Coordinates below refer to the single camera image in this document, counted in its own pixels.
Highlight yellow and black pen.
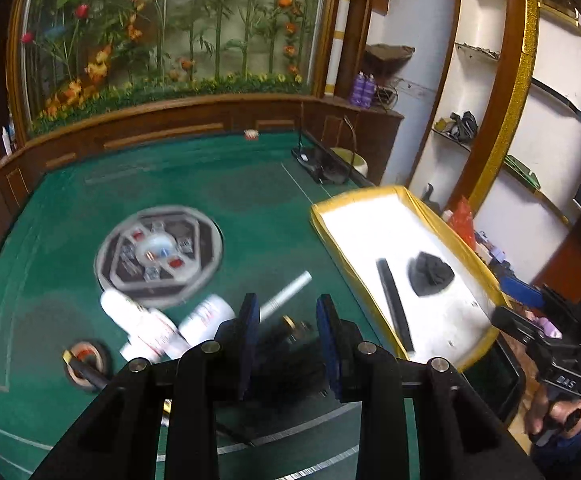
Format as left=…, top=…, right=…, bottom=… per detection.
left=63, top=351, right=108, bottom=391

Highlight black tape roll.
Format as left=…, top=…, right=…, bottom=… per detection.
left=63, top=341, right=112, bottom=392

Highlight wooden low cabinet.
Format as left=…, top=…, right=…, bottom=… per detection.
left=0, top=94, right=404, bottom=211

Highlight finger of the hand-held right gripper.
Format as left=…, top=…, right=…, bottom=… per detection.
left=499, top=276, right=546, bottom=309
left=492, top=306, right=539, bottom=343

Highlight pile of dark pens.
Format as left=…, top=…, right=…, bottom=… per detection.
left=254, top=315, right=332, bottom=403

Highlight green flat item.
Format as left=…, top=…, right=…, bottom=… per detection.
left=503, top=155, right=542, bottom=191

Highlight tangled black cables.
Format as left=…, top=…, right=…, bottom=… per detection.
left=375, top=77, right=402, bottom=111

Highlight person's right hand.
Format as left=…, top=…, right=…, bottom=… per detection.
left=527, top=394, right=581, bottom=436

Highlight artificial flower wall display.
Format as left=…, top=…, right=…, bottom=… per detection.
left=20, top=0, right=332, bottom=135

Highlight white shelf unit gold trim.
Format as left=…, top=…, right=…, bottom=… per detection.
left=405, top=0, right=581, bottom=243

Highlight brown woven basket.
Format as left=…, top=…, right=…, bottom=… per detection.
left=365, top=43, right=416, bottom=79

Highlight black tabletop device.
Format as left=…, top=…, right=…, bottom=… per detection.
left=291, top=146, right=359, bottom=185

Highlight white column gold bands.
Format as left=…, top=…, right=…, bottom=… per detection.
left=323, top=0, right=354, bottom=99

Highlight white tray yellow rim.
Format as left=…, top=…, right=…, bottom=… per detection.
left=311, top=185, right=514, bottom=374

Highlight pale green bucket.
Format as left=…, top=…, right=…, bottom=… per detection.
left=331, top=147, right=369, bottom=177

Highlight white pen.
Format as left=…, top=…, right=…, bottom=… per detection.
left=260, top=271, right=313, bottom=321

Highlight red plastic bag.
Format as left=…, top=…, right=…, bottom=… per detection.
left=448, top=196, right=477, bottom=252

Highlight round table control panel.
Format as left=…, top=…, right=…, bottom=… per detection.
left=94, top=205, right=224, bottom=309

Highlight long black strip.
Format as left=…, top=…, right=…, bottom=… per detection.
left=375, top=258, right=416, bottom=354

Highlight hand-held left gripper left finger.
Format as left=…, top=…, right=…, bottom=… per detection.
left=30, top=294, right=261, bottom=480

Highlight black strap bundle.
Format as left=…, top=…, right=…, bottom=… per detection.
left=443, top=110, right=479, bottom=142

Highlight white plastic bottle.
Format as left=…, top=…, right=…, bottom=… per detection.
left=178, top=294, right=236, bottom=356
left=99, top=290, right=190, bottom=364

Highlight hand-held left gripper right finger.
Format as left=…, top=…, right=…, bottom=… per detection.
left=317, top=295, right=546, bottom=480

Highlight dark box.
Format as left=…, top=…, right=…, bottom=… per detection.
left=465, top=345, right=527, bottom=427

